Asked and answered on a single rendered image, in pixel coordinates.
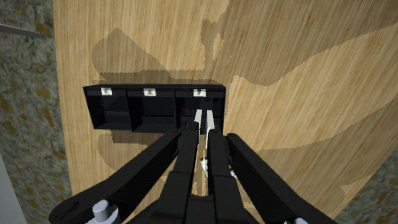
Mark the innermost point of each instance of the black rack of bins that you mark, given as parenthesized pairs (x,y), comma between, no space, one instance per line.
(150,107)

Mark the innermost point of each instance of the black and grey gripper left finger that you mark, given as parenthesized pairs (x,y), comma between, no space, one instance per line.
(113,200)

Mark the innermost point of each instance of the white domino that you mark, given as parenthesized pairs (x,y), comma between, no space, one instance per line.
(204,165)

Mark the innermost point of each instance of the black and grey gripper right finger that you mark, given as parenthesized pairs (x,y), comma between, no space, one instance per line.
(275,201)

